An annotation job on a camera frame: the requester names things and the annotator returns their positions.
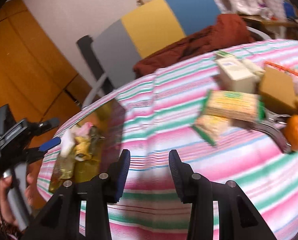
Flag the white foam block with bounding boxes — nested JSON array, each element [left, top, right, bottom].
[[60, 130, 76, 158]]

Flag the orange mandarin fruit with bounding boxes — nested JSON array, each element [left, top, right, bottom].
[[283, 115, 298, 151]]

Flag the weidan cracker packet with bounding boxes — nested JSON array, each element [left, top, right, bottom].
[[201, 90, 265, 122]]

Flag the cream tall carton box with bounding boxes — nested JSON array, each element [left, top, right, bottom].
[[215, 57, 255, 94]]

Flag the person left hand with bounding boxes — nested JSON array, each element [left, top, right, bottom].
[[0, 162, 43, 227]]

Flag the wooden wardrobe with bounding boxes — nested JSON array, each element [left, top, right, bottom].
[[0, 0, 92, 210]]

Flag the gold tin tray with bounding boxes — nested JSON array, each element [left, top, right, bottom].
[[49, 99, 126, 193]]

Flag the grey yellow blue chair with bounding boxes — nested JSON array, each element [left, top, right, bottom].
[[76, 0, 272, 110]]

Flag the cream rolled sock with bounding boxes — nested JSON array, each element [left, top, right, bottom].
[[241, 59, 265, 82]]

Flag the orange plastic rack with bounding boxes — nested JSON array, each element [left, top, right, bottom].
[[264, 61, 298, 77]]

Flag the green yellow medicine box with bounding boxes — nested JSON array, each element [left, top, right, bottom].
[[215, 50, 236, 60]]

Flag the dark red puffer jacket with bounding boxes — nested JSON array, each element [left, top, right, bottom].
[[133, 14, 255, 78]]

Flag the wooden side desk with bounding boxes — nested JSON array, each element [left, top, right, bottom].
[[240, 15, 298, 40]]

